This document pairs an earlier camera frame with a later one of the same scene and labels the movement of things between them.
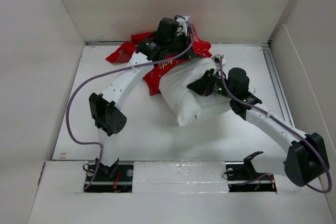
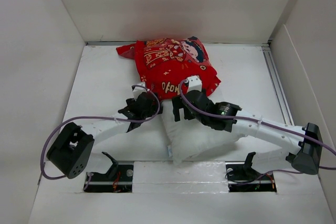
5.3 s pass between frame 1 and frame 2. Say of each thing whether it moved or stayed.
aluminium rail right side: stayed
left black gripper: moved
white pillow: moved
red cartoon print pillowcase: moved
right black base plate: stayed
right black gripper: moved
